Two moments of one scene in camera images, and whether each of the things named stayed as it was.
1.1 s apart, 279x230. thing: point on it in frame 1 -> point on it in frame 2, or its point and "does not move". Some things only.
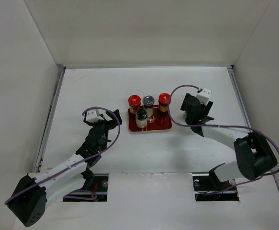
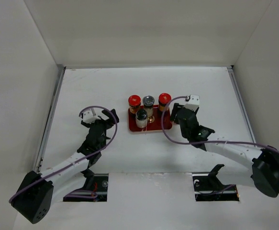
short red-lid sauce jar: [134, 101] does not move
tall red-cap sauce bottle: [164, 100] does not move
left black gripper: [110, 128] does not move
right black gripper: [206, 109] -> [175, 109]
